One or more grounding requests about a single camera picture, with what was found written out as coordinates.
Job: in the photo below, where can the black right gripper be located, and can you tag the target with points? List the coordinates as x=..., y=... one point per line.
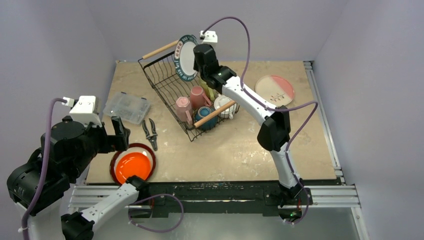
x=201, y=55

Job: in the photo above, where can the dark red clear plate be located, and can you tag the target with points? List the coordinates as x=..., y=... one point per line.
x=133, y=147

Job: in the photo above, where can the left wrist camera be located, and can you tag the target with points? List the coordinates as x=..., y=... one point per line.
x=84, y=110

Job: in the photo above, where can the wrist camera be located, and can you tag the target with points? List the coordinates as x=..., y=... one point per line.
x=208, y=37
x=84, y=110

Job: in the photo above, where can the dusty pink mug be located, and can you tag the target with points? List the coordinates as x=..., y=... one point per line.
x=198, y=98

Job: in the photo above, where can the clear plastic screw box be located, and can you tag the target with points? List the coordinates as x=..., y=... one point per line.
x=128, y=107

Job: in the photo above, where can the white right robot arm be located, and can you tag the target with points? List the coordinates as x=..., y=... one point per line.
x=274, y=122

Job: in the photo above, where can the white cup with handle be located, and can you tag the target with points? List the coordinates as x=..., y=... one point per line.
x=220, y=102

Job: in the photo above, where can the black wire dish rack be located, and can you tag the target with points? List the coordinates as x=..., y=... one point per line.
x=159, y=68

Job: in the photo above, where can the green rimmed white plate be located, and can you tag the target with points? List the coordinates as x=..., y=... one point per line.
x=184, y=58

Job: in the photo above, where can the yellow-green mug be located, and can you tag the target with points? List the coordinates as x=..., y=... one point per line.
x=208, y=91

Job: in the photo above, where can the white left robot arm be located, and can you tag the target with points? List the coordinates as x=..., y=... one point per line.
x=38, y=186

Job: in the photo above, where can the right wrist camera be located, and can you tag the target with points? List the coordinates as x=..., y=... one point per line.
x=208, y=37

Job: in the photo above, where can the black pliers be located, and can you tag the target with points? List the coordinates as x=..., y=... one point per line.
x=150, y=134

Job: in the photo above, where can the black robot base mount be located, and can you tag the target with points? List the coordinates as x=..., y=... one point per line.
x=220, y=197

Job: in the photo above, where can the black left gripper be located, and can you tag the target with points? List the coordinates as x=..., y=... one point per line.
x=121, y=139

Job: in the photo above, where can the light pink mug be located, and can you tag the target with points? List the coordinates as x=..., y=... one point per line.
x=184, y=110

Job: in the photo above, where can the orange plate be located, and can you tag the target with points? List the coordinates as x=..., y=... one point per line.
x=133, y=164

